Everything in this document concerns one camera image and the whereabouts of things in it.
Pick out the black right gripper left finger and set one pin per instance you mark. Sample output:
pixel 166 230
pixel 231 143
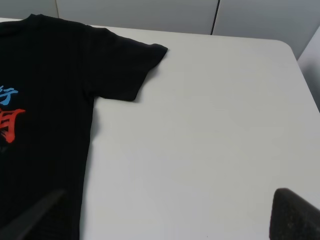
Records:
pixel 23 224

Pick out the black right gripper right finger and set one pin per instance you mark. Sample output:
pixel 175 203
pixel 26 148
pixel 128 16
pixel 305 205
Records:
pixel 293 218

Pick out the black printed t-shirt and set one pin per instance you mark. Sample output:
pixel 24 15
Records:
pixel 51 72

